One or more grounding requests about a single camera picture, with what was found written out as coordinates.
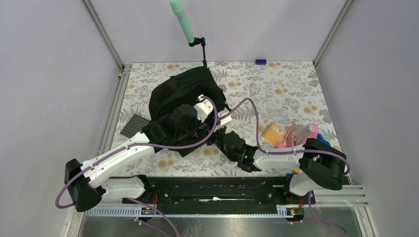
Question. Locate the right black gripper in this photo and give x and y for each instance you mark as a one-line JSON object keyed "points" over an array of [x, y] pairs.
{"points": [[210, 141]]}

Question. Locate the black student backpack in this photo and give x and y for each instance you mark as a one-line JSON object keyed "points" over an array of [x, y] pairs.
{"points": [[183, 91]]}

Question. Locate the yellow spiral notepad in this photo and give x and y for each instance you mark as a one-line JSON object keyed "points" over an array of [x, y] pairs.
{"points": [[274, 134]]}

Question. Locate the orange pencil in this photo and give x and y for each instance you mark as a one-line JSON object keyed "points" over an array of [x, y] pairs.
{"points": [[288, 132]]}

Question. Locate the pink glitter bottle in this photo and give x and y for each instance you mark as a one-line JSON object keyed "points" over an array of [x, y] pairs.
{"points": [[280, 145]]}

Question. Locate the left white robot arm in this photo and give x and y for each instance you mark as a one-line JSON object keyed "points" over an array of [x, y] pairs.
{"points": [[91, 181]]}

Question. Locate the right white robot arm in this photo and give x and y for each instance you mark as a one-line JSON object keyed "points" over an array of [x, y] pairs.
{"points": [[321, 166]]}

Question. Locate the floral table mat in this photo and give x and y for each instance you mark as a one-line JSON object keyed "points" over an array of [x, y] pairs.
{"points": [[278, 92]]}

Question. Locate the grey building baseplate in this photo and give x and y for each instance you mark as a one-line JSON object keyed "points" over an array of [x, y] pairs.
{"points": [[134, 125]]}

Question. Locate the small blue block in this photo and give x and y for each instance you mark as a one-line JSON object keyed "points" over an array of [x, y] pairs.
{"points": [[260, 61]]}

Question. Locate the pink pencil case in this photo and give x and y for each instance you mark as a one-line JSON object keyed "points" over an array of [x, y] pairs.
{"points": [[299, 137]]}

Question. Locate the blue toy car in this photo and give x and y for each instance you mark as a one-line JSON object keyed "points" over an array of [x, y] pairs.
{"points": [[321, 138]]}

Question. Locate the green microphone on tripod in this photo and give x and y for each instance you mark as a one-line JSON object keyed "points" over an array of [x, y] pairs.
{"points": [[178, 9]]}

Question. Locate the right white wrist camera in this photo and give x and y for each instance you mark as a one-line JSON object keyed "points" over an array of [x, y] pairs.
{"points": [[223, 119]]}

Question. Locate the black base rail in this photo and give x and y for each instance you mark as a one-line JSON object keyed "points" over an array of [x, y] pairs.
{"points": [[173, 191]]}

